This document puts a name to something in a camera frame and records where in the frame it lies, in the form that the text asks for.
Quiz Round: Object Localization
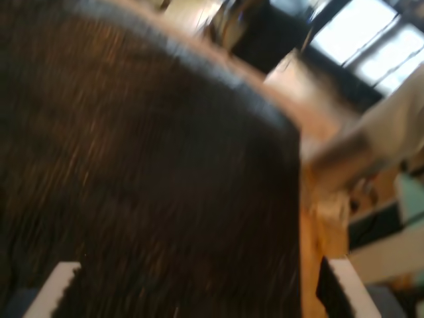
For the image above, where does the black bubble mat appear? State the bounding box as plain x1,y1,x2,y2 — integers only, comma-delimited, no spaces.
0,0,302,318

